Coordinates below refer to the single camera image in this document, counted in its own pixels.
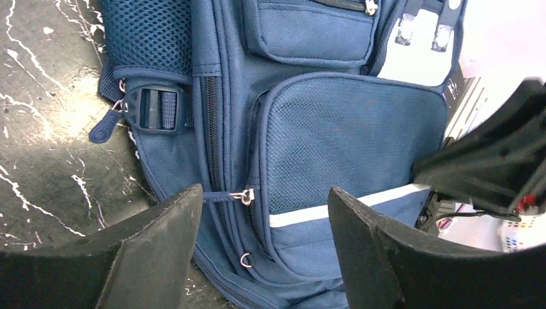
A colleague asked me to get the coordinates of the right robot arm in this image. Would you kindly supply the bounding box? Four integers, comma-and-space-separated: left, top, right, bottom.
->
413, 79, 545, 218

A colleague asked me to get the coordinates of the navy blue backpack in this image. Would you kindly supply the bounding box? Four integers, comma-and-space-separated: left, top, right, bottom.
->
99, 1, 466, 308

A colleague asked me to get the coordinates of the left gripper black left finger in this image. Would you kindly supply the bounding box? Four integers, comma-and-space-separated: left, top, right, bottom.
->
1, 185, 203, 308

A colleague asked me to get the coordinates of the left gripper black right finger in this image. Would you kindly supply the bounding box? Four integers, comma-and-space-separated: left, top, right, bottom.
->
328, 187, 545, 308

